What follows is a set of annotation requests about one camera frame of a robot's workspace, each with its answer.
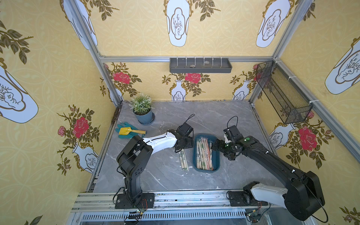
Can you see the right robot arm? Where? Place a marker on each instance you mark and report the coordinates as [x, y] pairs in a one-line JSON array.
[[301, 194]]

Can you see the teal plastic storage box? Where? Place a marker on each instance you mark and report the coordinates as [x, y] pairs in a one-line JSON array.
[[204, 158]]

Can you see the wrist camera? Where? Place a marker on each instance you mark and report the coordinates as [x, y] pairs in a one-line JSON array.
[[232, 134], [185, 130]]

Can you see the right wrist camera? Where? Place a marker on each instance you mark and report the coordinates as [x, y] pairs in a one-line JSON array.
[[232, 134]]

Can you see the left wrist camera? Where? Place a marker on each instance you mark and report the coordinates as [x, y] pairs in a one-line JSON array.
[[185, 130]]

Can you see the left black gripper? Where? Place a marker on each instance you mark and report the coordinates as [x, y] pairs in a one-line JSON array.
[[183, 144]]

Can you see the aluminium front rail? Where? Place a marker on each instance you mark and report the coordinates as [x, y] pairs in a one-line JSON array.
[[168, 205]]

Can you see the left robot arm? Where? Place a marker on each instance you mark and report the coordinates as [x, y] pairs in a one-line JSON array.
[[135, 156]]

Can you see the black wire mesh basket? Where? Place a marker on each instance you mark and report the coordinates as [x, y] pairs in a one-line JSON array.
[[288, 100]]

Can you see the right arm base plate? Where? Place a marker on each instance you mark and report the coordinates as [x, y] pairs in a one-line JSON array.
[[243, 198]]

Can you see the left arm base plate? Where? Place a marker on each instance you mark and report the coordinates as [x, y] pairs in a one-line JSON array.
[[146, 201]]

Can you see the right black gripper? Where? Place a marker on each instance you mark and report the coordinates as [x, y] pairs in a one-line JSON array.
[[222, 146]]

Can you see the grey wall shelf tray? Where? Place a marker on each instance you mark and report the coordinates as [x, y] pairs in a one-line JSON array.
[[200, 65]]

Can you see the green panda chopsticks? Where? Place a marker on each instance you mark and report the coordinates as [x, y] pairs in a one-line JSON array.
[[183, 160]]

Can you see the yellow hand trowel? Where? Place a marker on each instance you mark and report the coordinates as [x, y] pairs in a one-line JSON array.
[[127, 130]]

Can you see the potted green plant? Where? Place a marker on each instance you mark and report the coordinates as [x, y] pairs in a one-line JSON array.
[[142, 108]]

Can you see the green garden glove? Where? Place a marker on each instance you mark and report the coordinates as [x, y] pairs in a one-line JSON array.
[[125, 124]]

